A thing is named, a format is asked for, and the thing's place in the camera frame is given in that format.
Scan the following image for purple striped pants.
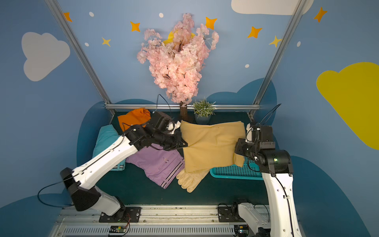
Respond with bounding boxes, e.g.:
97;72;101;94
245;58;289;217
125;146;185;189

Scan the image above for teal plastic basket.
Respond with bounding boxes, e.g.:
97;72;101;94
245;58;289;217
210;158;263;181

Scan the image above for tan long pants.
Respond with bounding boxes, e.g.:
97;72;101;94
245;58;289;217
180;121;245;173

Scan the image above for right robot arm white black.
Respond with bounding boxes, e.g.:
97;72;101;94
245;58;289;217
235;138;302;237

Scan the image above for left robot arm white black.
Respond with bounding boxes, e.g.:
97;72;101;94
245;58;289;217
60;125;188;216

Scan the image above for folded orange garment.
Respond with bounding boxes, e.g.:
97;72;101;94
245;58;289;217
118;108;151;132

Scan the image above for folded teal garment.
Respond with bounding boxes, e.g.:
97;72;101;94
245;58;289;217
92;124;119;158

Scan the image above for cream leather glove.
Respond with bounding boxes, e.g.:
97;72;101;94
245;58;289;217
176;170;209;193

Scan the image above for small potted green plant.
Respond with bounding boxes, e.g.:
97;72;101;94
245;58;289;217
193;99;216;125

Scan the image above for aluminium back crossbar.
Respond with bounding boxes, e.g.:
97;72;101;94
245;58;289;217
105;104;260;111

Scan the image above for pink blossom artificial tree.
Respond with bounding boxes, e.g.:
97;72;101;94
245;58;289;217
137;13;220;121

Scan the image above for right green circuit board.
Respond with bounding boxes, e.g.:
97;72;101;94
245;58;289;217
234;225;250;237

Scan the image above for green circuit board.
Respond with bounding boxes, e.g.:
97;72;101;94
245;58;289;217
234;225;250;237
108;226;128;236

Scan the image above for left green circuit board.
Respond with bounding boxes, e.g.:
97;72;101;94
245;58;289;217
108;226;128;236

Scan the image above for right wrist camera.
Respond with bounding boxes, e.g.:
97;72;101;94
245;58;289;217
246;124;276;151

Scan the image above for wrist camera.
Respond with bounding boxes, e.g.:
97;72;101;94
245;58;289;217
148;111;181;134
246;124;276;151

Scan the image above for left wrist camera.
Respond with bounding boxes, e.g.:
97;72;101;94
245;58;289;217
148;111;181;134

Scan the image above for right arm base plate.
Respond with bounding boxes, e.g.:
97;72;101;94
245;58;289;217
217;205;242;223

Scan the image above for right aluminium frame post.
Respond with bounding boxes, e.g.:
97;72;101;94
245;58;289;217
253;0;308;106

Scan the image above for aluminium frame post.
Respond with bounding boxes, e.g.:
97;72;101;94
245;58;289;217
253;0;308;106
45;0;112;104

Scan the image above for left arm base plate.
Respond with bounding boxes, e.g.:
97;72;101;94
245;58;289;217
99;206;142;223

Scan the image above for aluminium front rail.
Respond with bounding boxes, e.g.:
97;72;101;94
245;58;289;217
49;203;270;237

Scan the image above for left aluminium frame post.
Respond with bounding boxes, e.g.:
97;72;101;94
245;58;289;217
45;0;112;104

